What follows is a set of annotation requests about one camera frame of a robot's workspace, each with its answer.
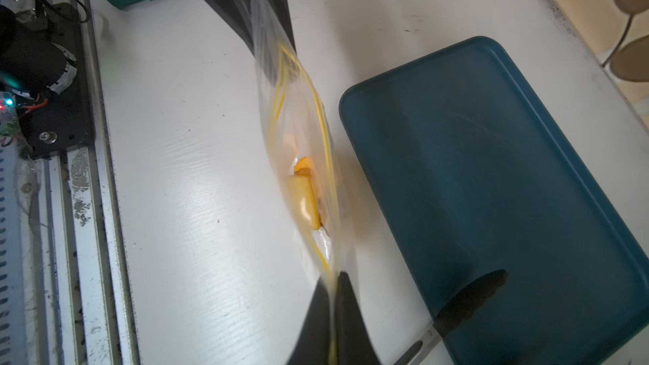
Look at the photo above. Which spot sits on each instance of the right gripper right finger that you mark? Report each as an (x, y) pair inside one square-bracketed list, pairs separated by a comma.
[(353, 345)]

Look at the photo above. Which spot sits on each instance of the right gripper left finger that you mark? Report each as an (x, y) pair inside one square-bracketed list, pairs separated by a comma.
[(313, 342)]

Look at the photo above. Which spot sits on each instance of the black tongs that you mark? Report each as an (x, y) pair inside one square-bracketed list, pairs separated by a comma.
[(459, 309)]

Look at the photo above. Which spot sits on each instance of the clear zip bag yellow strip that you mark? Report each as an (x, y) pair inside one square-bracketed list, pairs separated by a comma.
[(298, 142)]

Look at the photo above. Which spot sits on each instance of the yellow square cookie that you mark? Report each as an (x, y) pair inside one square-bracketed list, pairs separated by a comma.
[(303, 203)]

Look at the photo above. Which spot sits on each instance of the teal tray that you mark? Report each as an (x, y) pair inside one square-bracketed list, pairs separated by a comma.
[(484, 195)]

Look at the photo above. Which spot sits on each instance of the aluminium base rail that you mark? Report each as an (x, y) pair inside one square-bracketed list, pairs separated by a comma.
[(64, 285)]

